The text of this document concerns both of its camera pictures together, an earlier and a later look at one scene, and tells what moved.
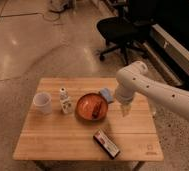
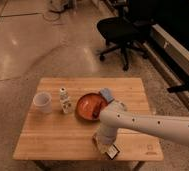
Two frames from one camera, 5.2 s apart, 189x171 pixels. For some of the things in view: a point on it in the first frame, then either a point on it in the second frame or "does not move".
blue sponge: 106,94 does not move
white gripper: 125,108 -> 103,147
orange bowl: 87,105 does not move
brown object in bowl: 96,110 does not move
